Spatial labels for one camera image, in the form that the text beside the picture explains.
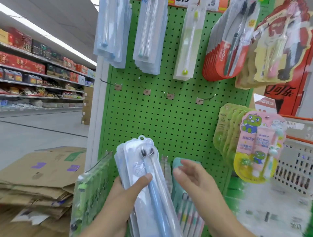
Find pile of red grey toothbrush packs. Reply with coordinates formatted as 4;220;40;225
203;0;260;83

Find row of twin toothbrush packs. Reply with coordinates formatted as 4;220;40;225
133;0;169;75

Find green pegboard display rack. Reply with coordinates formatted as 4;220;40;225
85;0;275;237

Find basket of candies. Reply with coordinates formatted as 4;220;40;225
271;117;313;196

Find row of green pink packs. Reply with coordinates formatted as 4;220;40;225
214;104;288;184

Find person's right hand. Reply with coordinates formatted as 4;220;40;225
172;159;231;225

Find small printed sign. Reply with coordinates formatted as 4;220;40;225
254;95;277;115

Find pile of flattened cardboard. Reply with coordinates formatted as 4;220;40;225
0;146;88;237

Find stocked store shelves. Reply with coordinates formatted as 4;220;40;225
0;27;96;115

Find red cola poster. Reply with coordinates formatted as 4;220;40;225
264;83;313;118

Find clear red cartoon toothbrush box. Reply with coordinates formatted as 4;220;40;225
161;156;173;196

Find stack of brown cartons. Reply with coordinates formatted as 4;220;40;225
81;85;94;125

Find row of red cartoon packs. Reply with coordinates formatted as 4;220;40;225
235;0;313;91

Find bundle of clear blue toothbrush blisters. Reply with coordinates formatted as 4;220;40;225
115;136;184;237

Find bundle of clear kids toothbrushes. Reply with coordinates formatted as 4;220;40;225
70;151;114;237

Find bundle of green toothbrush packs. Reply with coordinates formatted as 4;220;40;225
173;0;207;81

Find rows of orange price tags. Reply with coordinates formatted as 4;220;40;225
169;0;230;13

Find person's left hand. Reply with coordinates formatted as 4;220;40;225
95;173;153;230

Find row of blue toothbrush packs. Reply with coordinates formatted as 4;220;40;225
94;0;133;69

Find teal multi toothbrush pack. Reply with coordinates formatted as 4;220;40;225
171;157;206;237

